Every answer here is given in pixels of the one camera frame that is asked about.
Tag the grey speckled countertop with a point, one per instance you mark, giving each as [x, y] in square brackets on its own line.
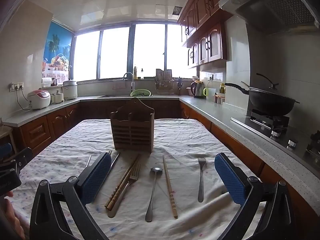
[212, 115]

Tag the red and white rice cooker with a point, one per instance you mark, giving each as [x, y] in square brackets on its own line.
[38, 100]

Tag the white wall socket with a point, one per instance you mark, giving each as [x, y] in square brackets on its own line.
[210, 77]
[16, 86]

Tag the pink container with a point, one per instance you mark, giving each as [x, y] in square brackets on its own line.
[189, 91]

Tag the green colander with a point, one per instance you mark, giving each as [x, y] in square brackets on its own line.
[141, 93]

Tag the kitchen sink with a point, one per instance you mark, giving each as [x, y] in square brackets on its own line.
[112, 95]

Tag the palm tree wall poster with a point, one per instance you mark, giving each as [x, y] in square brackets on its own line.
[57, 45]

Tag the black wok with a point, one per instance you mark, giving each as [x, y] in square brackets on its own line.
[270, 102]

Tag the steel spoon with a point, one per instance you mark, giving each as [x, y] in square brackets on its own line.
[153, 195]

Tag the large white rice cooker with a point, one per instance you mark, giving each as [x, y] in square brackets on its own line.
[70, 91]

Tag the wooden utensil holder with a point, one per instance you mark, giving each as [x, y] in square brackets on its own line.
[132, 130]

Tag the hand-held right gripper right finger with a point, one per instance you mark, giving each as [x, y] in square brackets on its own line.
[230, 180]

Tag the slim steel utensil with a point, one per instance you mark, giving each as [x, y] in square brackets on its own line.
[115, 160]

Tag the glass wok lid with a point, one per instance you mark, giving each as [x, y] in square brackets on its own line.
[270, 92]

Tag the chrome sink faucet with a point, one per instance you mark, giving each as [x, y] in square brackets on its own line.
[132, 85]

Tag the steel fork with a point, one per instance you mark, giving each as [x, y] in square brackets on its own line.
[201, 180]
[117, 203]

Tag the small white cooker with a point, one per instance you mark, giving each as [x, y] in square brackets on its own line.
[58, 98]

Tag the wooden lower cabinets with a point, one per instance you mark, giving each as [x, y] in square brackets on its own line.
[60, 120]

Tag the wooden cabinets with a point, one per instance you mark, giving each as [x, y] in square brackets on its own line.
[215, 42]
[60, 120]

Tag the knife holder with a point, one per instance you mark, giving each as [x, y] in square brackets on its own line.
[179, 87]

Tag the dish drying rack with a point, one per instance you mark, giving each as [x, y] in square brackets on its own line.
[163, 82]

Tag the spice jar set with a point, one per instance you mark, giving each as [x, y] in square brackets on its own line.
[220, 98]

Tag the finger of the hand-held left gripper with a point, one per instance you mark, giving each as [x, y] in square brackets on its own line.
[5, 150]

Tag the person's left hand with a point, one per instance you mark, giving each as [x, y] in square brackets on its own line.
[11, 215]

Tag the gas stove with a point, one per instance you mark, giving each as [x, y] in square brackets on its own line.
[265, 122]

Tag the wooden stool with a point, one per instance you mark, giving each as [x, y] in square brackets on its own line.
[6, 130]

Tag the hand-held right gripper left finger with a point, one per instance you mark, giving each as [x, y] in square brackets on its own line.
[97, 177]

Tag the steel electric kettle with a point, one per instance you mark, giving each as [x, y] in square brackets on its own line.
[198, 90]

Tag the wooden upper cabinets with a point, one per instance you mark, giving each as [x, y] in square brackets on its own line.
[215, 42]

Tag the paper towel roll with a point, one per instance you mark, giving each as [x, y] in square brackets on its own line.
[46, 81]

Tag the small dark bottle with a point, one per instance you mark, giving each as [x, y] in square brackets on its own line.
[142, 73]

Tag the yellow oil bottle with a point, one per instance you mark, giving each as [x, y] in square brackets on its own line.
[135, 72]

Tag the kitchen window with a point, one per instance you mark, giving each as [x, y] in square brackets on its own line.
[115, 52]

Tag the yellow green jar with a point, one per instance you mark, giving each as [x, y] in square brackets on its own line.
[222, 88]

